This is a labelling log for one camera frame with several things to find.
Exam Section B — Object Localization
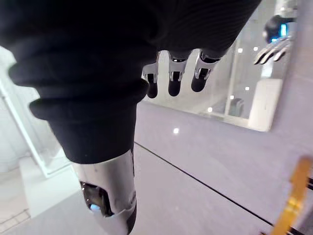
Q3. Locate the white framed glass door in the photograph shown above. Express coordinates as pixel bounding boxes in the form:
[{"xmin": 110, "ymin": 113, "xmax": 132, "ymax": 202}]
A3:
[{"xmin": 0, "ymin": 46, "xmax": 74, "ymax": 178}]

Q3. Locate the wall mirror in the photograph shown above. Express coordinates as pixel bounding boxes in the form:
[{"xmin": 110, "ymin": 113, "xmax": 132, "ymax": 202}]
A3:
[{"xmin": 138, "ymin": 0, "xmax": 299, "ymax": 133}]

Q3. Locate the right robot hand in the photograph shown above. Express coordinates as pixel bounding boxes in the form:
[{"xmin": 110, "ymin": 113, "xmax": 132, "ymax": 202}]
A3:
[{"xmin": 0, "ymin": 0, "xmax": 261, "ymax": 235}]

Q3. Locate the yellow wooden bar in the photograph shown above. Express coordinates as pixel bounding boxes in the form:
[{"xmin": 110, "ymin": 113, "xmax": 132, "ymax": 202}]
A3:
[{"xmin": 273, "ymin": 156, "xmax": 313, "ymax": 235}]

